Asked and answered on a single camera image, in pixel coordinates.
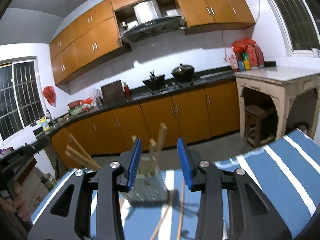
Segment black wok with utensils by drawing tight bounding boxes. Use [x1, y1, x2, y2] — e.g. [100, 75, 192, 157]
[143, 71, 165, 91]

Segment person's left hand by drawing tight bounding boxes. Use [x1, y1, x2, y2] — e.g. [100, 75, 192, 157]
[1, 181, 30, 222]

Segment blue white striped tablecloth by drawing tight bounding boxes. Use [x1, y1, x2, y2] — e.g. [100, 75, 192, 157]
[31, 129, 320, 240]

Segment yellow detergent bottle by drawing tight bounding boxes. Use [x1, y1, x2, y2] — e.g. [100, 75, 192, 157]
[40, 116, 50, 132]

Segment left barred window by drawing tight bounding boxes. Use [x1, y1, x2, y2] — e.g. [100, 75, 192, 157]
[0, 60, 44, 141]

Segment barred window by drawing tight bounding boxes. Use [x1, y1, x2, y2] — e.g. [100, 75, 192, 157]
[0, 60, 44, 141]
[274, 0, 319, 50]

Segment green perforated chopstick holder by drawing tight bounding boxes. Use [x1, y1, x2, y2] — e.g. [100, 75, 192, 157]
[121, 156, 170, 205]

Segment stacked bowls on counter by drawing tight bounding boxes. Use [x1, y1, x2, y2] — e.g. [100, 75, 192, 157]
[68, 100, 82, 116]

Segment wooden stool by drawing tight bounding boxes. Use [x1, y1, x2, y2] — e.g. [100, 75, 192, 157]
[245, 105, 276, 149]

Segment orange lower cabinets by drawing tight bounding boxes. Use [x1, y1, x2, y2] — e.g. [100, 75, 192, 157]
[52, 79, 240, 168]

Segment orange cabinets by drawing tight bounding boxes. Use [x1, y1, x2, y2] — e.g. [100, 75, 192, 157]
[49, 0, 255, 86]
[52, 79, 240, 168]

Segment dark wooden cutting board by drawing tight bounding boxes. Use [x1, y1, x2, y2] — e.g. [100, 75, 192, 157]
[101, 80, 124, 103]

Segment white worn side table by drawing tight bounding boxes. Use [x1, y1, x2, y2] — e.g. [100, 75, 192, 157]
[234, 67, 319, 140]

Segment black countertop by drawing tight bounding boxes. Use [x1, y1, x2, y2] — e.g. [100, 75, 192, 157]
[33, 66, 236, 138]

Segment red bottle on counter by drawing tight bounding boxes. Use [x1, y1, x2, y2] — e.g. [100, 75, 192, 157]
[123, 82, 131, 96]

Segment orange upper cabinets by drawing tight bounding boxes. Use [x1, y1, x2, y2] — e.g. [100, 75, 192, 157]
[49, 0, 255, 86]

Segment black lidded wok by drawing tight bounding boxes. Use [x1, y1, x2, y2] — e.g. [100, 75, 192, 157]
[171, 63, 195, 82]

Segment red bag and bottles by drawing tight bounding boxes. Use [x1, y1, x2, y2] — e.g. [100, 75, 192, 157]
[229, 37, 265, 72]

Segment right barred window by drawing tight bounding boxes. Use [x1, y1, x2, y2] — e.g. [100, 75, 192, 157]
[274, 0, 319, 50]

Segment steel range hood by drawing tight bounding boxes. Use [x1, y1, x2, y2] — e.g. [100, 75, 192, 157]
[116, 0, 187, 43]

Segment red plastic bag on wall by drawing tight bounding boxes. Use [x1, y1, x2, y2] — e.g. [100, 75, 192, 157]
[42, 86, 56, 107]

